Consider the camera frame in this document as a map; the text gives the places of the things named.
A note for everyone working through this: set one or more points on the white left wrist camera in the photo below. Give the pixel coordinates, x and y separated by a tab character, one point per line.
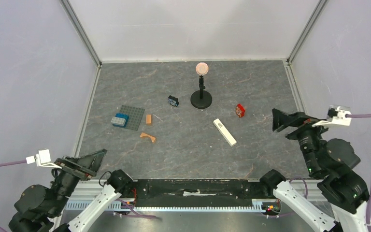
43	159

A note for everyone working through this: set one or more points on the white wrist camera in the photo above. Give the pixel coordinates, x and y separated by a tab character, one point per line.
336	116
43	159

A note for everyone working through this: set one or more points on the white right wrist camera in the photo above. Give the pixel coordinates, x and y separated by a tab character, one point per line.
336	116

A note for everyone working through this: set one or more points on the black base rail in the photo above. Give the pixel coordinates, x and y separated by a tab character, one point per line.
196	192

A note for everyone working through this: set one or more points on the blue grey lego brick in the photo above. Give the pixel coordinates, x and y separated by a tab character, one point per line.
120	120

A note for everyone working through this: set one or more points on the small red toy block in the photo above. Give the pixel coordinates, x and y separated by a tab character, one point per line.
239	110

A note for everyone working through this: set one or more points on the white remote control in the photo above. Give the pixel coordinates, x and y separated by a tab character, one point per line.
224	132

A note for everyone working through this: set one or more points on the tan wooden rectangular block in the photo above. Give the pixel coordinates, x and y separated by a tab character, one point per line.
148	119

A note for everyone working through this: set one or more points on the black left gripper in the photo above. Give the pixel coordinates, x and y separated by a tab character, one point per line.
93	161

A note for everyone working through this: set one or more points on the small black blue block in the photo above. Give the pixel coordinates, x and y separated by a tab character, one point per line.
173	101

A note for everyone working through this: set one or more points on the pink ball on stand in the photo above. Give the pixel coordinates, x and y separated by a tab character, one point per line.
202	68

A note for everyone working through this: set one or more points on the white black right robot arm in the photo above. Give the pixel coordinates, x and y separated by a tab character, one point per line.
331	163

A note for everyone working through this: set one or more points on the black round stand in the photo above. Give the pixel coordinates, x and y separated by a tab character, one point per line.
201	98

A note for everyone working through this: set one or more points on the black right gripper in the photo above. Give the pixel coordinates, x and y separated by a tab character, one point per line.
301	124

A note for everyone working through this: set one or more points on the tan wooden bracket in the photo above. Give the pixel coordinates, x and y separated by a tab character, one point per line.
145	135

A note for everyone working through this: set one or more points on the grey lego baseplate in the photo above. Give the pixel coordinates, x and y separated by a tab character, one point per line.
135	116

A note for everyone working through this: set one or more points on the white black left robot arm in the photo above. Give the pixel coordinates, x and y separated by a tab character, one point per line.
38	204

